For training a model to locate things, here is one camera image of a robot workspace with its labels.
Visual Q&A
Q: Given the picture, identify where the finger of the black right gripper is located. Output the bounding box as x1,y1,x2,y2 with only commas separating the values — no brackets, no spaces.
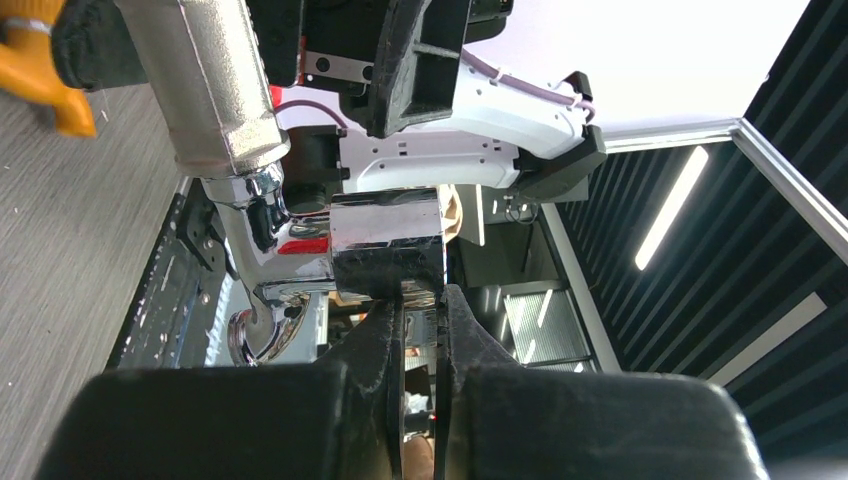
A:
51,0,148,92

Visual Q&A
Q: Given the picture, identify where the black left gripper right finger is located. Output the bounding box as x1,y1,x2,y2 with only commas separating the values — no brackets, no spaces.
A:
435,285,768,479

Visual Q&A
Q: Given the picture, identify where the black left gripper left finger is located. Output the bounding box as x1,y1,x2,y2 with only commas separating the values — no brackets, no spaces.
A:
36,299,404,479

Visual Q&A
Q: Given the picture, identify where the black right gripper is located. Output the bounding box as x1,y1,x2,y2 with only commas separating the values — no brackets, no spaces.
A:
246,0,513,138

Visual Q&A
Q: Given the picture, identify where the orange plastic faucet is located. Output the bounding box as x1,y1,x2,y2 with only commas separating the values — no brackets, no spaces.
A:
1,0,96,137

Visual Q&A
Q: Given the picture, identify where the chrome metal faucet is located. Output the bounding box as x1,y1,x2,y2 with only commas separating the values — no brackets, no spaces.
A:
118,1,445,366

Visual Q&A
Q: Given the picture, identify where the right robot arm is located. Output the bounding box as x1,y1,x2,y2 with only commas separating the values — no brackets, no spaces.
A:
51,1,606,205

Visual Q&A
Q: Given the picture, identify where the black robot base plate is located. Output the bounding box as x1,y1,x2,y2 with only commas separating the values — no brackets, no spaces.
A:
106,178,235,369

